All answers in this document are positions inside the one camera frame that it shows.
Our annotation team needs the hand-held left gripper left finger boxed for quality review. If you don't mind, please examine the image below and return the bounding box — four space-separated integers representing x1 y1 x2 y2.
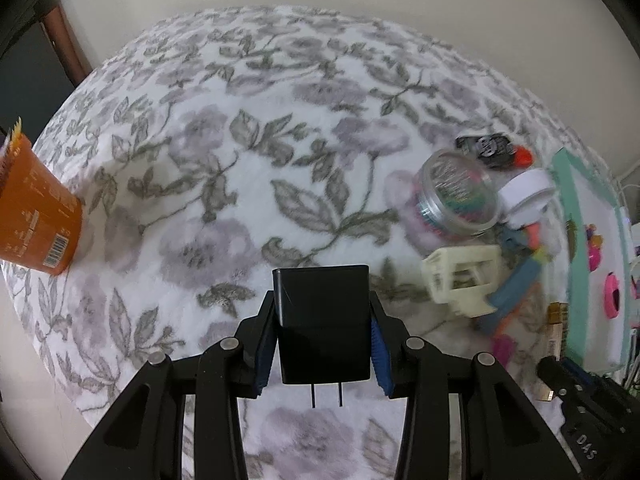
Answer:
62 292 276 480

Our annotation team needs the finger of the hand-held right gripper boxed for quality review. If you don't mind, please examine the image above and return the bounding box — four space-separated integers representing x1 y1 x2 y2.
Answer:
536 355 598 406

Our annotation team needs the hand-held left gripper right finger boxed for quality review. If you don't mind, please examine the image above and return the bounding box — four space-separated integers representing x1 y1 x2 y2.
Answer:
367 292 583 480

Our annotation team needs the black wall charger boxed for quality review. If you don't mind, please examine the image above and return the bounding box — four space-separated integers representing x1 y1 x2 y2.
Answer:
272 264 372 408

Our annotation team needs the orange and blue toy knife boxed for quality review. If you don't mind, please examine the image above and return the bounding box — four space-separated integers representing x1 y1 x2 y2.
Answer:
501 222 546 260

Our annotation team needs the teal framed toy board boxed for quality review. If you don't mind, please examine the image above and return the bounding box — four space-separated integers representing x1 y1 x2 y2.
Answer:
550 147 633 376

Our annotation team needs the glass jar with metal lid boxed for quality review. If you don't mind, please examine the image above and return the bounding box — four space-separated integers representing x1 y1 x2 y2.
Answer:
412 150 503 241

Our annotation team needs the gold rectangular item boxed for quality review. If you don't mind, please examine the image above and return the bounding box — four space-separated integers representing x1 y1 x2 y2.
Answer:
547 302 569 356

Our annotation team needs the pink flat item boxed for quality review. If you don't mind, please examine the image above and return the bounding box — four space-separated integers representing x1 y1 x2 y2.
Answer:
492 335 516 366

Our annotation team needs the round pink toy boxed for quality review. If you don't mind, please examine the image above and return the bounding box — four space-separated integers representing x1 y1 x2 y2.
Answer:
602 270 621 319

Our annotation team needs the black toy car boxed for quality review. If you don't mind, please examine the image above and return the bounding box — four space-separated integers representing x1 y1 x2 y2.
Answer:
455 131 521 168

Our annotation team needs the floral printed blanket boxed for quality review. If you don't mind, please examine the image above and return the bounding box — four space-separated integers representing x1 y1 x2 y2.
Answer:
0 5 631 480

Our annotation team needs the orange snack packet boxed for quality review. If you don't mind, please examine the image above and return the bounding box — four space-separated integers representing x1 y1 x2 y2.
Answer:
0 117 83 276

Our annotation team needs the white cable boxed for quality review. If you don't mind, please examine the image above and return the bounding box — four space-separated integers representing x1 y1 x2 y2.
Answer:
612 160 640 211

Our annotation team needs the dark cabinet with brown frame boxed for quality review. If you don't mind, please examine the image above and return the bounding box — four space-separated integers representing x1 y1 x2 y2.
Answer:
0 0 93 143

